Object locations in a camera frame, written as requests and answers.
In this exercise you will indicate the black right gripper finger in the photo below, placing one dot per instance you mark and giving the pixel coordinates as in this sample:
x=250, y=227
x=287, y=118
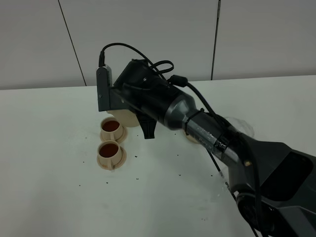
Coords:
x=148, y=126

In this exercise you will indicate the beige ceramic teapot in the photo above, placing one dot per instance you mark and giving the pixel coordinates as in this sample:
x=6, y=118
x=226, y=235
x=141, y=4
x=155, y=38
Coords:
x=125, y=117

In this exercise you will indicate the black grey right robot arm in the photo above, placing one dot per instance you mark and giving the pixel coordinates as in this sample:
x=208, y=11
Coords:
x=275, y=185

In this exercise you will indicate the round beige teapot saucer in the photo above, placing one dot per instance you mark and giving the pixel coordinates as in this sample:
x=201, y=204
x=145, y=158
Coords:
x=190, y=138

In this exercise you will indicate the far beige cup saucer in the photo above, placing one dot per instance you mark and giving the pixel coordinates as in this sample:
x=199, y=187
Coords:
x=118, y=135

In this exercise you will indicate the beige cup saucer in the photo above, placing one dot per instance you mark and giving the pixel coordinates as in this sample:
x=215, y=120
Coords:
x=118, y=135
x=111, y=163

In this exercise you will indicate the far beige teacup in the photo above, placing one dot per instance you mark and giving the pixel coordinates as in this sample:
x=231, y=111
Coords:
x=109, y=124

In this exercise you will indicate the beige teacup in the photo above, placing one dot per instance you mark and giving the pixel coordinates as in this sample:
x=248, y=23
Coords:
x=109, y=154
x=109, y=124

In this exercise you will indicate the near beige cup saucer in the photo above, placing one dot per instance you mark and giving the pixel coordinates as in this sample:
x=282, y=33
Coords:
x=111, y=163

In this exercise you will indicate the near beige teacup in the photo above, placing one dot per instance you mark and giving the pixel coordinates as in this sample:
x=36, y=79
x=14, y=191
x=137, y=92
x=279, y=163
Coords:
x=109, y=154

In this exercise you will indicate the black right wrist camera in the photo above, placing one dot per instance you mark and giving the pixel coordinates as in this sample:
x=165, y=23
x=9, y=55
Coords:
x=107, y=99

